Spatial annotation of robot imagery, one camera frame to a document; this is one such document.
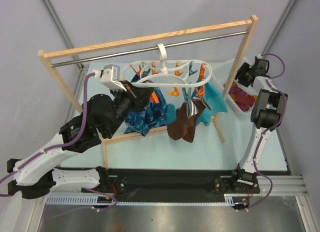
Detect teal hanger clip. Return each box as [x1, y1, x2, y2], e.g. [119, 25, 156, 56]
[182, 87, 192, 104]

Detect white round clip hanger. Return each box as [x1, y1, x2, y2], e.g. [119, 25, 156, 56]
[119, 43, 213, 88]

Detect brown grey sock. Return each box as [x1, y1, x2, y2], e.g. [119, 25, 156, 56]
[167, 99, 206, 143]

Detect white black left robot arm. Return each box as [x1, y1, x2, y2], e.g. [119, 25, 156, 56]
[7, 81, 154, 199]

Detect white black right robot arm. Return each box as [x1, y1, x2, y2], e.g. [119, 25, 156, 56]
[230, 55, 288, 192]

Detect socks pile in basket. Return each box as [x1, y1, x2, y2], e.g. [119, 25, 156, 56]
[227, 81, 258, 112]

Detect dark blue patterned cloth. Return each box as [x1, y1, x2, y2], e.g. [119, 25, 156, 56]
[124, 87, 177, 136]

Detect teal plain cloth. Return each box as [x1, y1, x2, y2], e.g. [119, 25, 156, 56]
[164, 83, 228, 126]

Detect steel hanging rod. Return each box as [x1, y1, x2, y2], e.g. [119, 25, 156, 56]
[51, 31, 248, 68]

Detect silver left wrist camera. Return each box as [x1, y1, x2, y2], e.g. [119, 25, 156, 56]
[100, 64, 126, 91]

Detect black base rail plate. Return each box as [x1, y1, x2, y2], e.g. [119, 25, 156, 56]
[81, 168, 292, 207]

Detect wooden clothes rack frame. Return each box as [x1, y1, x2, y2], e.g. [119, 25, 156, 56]
[37, 14, 260, 170]

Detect white toothed cable strip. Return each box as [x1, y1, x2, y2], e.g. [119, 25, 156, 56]
[45, 194, 248, 206]

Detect aluminium table frame rail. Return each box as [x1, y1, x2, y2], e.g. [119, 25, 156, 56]
[34, 175, 308, 199]

